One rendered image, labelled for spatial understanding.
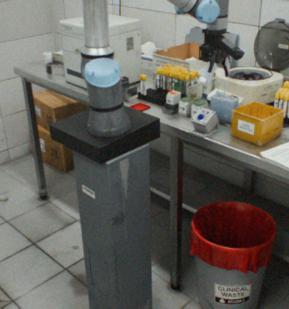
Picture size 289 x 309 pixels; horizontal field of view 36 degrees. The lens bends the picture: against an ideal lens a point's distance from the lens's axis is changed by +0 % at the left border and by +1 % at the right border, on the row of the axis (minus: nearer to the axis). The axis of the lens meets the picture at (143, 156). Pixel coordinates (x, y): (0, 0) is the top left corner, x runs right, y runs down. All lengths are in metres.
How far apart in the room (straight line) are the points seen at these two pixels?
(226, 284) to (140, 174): 0.63
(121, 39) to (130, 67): 0.15
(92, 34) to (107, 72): 0.17
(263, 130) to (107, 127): 0.53
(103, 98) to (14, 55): 1.93
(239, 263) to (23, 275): 1.12
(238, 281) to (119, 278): 0.50
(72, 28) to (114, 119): 0.76
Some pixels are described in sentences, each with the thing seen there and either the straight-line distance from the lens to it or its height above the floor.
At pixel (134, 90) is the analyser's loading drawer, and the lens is 1.99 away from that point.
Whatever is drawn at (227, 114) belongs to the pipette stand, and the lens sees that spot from 1.74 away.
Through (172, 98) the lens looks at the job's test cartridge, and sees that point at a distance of 1.83.
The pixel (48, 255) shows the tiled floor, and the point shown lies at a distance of 2.51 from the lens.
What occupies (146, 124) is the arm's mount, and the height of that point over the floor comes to 0.95.
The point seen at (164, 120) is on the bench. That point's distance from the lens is 1.78.
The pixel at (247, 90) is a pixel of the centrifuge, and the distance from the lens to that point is 1.86.
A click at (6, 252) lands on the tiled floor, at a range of 2.59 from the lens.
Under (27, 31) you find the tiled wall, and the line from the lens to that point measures 3.37.
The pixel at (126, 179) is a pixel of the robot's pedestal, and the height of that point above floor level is 0.78.
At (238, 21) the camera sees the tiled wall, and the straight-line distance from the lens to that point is 2.28.
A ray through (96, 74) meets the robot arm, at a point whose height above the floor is 1.15.
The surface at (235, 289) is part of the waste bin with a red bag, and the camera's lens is 1.97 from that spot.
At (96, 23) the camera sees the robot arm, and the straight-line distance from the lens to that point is 1.55.
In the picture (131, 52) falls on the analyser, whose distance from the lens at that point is 2.17.
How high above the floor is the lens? 1.57
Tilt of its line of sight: 28 degrees down
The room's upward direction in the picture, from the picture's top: 1 degrees counter-clockwise
